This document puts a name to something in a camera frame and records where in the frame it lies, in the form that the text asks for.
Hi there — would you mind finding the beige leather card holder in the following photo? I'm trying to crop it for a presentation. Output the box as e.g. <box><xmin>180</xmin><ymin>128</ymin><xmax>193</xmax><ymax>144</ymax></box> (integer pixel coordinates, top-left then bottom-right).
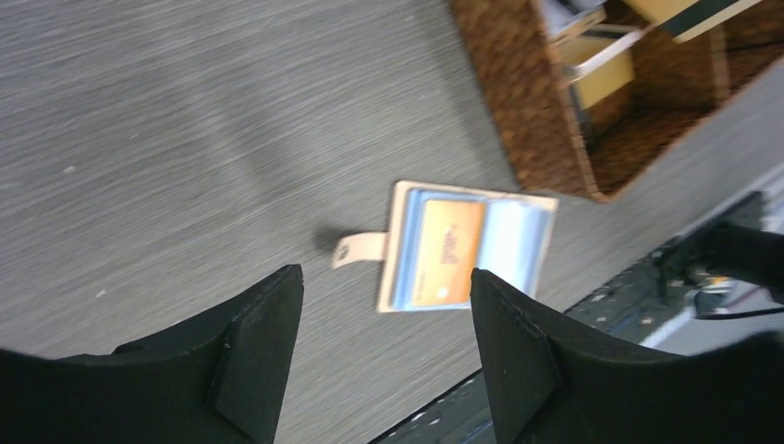
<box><xmin>332</xmin><ymin>180</ymin><xmax>558</xmax><ymax>313</ymax></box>

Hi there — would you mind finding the woven wicker divided basket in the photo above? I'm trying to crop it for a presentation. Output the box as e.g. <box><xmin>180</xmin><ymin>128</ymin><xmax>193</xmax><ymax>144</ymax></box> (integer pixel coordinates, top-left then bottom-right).
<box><xmin>450</xmin><ymin>1</ymin><xmax>783</xmax><ymax>203</ymax></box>

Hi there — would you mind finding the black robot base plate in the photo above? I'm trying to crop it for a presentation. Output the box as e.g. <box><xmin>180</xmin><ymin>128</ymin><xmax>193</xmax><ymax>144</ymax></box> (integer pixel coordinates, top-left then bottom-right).
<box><xmin>367</xmin><ymin>190</ymin><xmax>784</xmax><ymax>444</ymax></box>

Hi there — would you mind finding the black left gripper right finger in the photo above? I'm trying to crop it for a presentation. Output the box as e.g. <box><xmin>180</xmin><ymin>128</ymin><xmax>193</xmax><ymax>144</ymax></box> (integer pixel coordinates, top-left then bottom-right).
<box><xmin>471</xmin><ymin>269</ymin><xmax>783</xmax><ymax>443</ymax></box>

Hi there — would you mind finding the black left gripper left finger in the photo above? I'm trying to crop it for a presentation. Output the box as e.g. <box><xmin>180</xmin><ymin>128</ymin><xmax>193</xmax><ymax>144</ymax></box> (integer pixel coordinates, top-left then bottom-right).
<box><xmin>1</xmin><ymin>265</ymin><xmax>304</xmax><ymax>443</ymax></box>

